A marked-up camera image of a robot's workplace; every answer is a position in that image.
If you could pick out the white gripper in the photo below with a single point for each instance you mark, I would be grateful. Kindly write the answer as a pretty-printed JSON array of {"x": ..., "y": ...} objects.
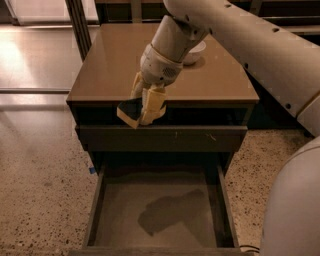
[{"x": 159, "y": 69}]

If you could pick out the white ceramic bowl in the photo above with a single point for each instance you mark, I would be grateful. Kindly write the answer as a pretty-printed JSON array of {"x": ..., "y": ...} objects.
[{"x": 194, "y": 54}]

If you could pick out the metal railing frame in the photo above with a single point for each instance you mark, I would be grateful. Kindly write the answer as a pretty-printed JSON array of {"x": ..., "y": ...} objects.
[{"x": 302, "y": 16}]

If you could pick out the green and yellow sponge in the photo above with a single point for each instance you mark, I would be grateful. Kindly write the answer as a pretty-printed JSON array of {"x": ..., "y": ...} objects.
[{"x": 132, "y": 113}]

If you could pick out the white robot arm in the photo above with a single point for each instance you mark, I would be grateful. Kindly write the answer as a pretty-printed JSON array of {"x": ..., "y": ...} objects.
[{"x": 287, "y": 66}]

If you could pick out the dark metal post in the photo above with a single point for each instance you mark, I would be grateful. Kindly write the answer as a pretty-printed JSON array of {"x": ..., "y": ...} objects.
[{"x": 79, "y": 25}]

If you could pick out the brown drawer cabinet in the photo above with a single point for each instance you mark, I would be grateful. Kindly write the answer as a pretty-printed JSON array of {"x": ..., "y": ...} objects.
[{"x": 214, "y": 91}]

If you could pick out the blue tape piece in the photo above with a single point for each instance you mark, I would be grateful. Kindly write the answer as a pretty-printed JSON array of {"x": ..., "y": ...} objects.
[{"x": 92, "y": 170}]

